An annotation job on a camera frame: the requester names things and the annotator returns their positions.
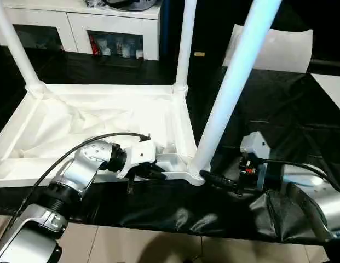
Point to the white plastic table top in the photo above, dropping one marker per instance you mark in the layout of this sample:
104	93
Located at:
90	115

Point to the white plastic table leg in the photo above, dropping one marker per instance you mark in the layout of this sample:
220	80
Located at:
184	41
235	82
16	46

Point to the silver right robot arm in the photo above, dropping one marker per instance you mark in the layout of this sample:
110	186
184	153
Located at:
328	197

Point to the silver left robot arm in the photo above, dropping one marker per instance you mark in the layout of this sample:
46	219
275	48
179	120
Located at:
85	161

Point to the black work mat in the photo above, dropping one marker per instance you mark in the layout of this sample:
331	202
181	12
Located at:
186	208

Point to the small white bottle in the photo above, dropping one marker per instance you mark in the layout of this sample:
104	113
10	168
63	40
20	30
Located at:
106	50
140	54

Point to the white sheet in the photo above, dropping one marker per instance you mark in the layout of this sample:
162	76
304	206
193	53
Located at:
332	90

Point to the small yellow label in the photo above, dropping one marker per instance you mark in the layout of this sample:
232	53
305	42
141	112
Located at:
199	54

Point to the white chair back panel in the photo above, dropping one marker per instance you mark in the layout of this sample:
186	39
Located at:
284	49

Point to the red packet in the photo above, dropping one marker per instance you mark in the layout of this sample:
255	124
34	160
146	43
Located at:
95	45

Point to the black cabinet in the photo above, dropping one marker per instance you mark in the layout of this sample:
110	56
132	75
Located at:
210	27

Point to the white cabinet with glass doors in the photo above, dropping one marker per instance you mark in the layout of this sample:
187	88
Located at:
76	22

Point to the grey and black helmet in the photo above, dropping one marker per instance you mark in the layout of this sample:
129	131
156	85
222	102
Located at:
131	4

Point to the black tangled clutter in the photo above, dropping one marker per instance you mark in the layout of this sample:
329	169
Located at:
94	2

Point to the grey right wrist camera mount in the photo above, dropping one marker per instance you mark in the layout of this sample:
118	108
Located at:
253	142

